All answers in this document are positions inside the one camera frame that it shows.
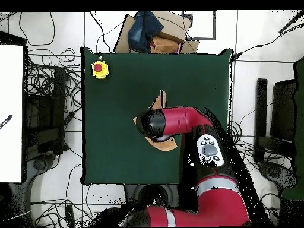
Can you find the tan terry towel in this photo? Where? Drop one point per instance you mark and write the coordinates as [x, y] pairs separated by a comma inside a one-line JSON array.
[[163, 144]]

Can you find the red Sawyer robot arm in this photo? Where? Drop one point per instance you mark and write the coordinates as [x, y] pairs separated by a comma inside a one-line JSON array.
[[185, 121]]

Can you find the black flat bar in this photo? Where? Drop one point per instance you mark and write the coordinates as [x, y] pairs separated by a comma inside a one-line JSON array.
[[260, 118]]

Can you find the dark green table cloth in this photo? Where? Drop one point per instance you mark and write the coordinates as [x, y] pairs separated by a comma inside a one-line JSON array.
[[106, 118]]

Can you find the yellow emergency stop button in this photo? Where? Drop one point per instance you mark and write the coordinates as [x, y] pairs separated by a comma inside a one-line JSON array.
[[99, 69]]

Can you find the folded tan towel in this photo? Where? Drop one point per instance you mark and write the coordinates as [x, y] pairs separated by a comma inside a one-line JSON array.
[[163, 45]]

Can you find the blue denim jeans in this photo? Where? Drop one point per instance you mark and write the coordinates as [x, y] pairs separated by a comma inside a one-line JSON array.
[[142, 28]]

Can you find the brown cardboard box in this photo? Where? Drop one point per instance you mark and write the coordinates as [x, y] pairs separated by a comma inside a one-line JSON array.
[[173, 26]]

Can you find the black equipment case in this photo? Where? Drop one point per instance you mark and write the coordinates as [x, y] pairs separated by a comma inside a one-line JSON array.
[[45, 106]]

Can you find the black power adapter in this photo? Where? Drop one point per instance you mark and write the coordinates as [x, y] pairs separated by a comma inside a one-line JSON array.
[[69, 215]]

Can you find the black box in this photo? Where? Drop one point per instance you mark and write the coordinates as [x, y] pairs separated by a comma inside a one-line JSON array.
[[283, 106]]

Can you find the white desk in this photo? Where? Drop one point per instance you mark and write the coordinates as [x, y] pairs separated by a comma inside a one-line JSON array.
[[10, 95]]

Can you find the green cloth on side table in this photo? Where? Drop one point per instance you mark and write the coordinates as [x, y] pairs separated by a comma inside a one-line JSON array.
[[299, 118]]

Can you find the black rod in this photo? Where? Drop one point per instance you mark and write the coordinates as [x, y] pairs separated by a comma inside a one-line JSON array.
[[291, 22]]

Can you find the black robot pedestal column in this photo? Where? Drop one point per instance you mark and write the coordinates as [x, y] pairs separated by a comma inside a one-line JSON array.
[[152, 193]]

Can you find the black square metal frame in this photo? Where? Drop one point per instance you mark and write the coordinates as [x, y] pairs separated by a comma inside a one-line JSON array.
[[201, 38]]

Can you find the black pedestal foot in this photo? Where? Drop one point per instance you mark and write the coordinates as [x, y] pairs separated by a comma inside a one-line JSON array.
[[275, 172], [40, 163]]

